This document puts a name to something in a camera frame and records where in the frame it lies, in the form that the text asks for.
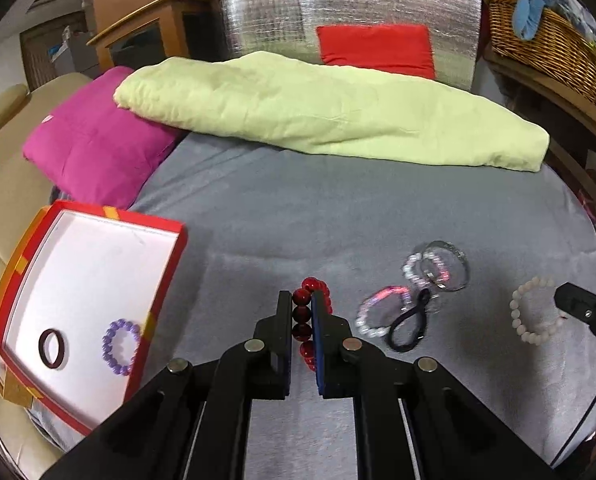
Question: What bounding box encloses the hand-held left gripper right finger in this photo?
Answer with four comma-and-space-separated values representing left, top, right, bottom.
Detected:
312, 290, 559, 480

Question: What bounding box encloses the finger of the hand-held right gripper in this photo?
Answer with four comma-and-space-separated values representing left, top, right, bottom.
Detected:
553, 282, 596, 363

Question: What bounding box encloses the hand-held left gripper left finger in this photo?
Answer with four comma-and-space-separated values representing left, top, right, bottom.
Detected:
40, 290, 293, 480

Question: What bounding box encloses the red bead bracelet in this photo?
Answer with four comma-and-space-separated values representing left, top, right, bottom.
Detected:
291, 276, 335, 372

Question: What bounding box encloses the clear large bead bracelet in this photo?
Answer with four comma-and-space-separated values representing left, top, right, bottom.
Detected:
355, 285, 413, 339

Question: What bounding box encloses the white bead bracelet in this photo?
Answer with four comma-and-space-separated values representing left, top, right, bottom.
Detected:
509, 276, 569, 345

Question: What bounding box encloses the black hair tie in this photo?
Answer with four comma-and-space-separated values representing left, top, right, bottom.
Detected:
388, 287, 443, 351

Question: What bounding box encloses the pink clear bead bracelet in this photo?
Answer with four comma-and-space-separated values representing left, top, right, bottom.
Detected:
402, 252, 454, 288

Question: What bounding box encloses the silver bangle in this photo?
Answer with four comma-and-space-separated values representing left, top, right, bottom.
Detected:
420, 241, 471, 292

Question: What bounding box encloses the red cardboard box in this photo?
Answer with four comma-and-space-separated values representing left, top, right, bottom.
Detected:
0, 200, 189, 436

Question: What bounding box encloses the grey bed sheet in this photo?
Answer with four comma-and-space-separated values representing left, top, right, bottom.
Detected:
28, 130, 596, 480

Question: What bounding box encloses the wooden shelf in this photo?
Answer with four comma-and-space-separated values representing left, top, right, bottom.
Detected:
483, 50, 596, 241

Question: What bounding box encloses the light green blanket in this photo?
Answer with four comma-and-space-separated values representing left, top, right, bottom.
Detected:
114, 51, 550, 173

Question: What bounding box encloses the dark bangle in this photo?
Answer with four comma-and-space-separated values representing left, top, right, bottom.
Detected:
38, 328, 70, 371

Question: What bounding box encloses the wicker basket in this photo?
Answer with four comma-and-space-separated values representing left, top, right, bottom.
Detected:
485, 0, 596, 106

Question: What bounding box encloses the magenta pillow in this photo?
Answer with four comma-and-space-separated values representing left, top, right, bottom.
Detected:
22, 66, 183, 210

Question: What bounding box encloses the red pillow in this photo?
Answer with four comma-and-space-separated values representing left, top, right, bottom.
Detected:
316, 24, 437, 80

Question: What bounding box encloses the blue cloth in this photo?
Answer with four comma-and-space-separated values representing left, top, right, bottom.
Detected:
512, 0, 561, 41

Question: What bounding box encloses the beige sofa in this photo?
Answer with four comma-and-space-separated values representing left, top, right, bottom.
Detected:
0, 72, 93, 461

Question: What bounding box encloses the silver insulation mat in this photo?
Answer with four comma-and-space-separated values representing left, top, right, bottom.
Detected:
210, 0, 484, 93

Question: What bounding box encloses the black cable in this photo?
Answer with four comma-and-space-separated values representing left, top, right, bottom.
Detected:
550, 360, 596, 468

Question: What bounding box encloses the purple bead bracelet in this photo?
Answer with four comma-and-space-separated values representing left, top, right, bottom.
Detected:
102, 318, 142, 377

